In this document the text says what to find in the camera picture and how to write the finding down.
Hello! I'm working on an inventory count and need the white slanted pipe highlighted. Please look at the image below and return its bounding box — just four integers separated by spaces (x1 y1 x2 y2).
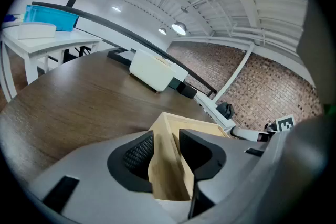
212 41 256 103

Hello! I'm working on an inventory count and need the light wooden box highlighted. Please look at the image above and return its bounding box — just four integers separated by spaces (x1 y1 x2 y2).
148 112 230 201

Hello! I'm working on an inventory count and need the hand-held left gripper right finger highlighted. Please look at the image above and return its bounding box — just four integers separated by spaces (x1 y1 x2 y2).
178 128 271 220

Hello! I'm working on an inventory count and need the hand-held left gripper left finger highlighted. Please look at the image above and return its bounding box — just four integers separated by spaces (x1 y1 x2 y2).
26 130 184 224

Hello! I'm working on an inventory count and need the black tray with paper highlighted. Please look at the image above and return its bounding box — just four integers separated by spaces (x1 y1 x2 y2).
107 47 138 66

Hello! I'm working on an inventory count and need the white table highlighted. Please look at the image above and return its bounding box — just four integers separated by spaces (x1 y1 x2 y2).
0 24 103 103

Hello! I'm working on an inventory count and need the white ledge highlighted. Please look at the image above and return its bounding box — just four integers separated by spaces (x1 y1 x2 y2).
193 91 237 137

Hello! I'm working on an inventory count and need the white plastic container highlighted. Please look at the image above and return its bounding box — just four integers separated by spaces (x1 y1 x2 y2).
17 22 57 40

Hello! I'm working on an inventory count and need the black bundled object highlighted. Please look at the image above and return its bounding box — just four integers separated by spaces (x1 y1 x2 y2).
215 102 235 120

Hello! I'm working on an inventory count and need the blue plastic bin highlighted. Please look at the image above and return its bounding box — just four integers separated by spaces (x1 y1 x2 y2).
24 4 80 32

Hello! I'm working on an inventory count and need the black box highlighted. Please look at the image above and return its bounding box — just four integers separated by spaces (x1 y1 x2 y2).
167 78 198 99

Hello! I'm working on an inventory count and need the white footed container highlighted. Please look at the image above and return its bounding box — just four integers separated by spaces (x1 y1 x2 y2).
128 49 175 94

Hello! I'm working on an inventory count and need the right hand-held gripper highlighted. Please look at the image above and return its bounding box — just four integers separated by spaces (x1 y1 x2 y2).
230 114 296 143

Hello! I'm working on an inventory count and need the long black rail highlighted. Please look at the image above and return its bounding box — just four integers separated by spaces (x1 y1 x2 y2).
31 1 218 95

